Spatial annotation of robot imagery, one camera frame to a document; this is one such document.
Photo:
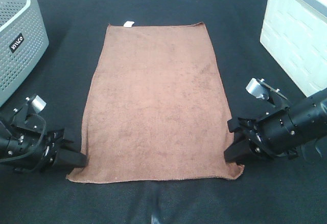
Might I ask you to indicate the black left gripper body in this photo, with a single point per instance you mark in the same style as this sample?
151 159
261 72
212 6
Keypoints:
35 151

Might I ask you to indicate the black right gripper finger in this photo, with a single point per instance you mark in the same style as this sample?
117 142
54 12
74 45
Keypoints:
240 125
238 151

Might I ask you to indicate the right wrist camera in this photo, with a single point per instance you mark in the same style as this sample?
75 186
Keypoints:
262 91

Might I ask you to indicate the white storage box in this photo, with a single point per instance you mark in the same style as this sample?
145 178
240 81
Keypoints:
294 33

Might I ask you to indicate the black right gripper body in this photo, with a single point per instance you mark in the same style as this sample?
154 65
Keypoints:
274 136

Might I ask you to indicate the grey perforated laundry basket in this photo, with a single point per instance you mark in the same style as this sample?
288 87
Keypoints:
23 42

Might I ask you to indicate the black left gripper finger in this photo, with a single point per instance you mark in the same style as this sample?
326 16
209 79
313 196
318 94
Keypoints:
69 141
69 159

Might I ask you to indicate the brown towel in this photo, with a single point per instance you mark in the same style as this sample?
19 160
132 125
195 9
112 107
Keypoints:
156 109

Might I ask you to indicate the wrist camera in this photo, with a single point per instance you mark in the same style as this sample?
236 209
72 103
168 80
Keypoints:
262 91
27 117

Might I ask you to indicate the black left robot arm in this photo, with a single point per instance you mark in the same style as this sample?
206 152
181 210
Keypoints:
10 136

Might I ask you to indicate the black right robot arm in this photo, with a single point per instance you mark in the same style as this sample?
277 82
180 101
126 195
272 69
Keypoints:
309 117

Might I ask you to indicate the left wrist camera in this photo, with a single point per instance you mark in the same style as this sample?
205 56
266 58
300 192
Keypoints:
27 117

